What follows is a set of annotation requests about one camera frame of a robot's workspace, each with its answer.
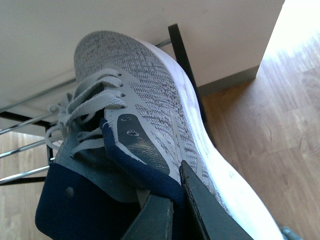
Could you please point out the grey knit sneaker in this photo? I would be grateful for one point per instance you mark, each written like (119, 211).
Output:
(132, 120)

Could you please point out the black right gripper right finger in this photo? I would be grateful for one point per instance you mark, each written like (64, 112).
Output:
(205, 217)

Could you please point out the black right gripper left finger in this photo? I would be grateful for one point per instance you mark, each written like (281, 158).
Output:
(154, 221)

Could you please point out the black metal shoe rack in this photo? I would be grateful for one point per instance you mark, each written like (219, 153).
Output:
(182, 59)

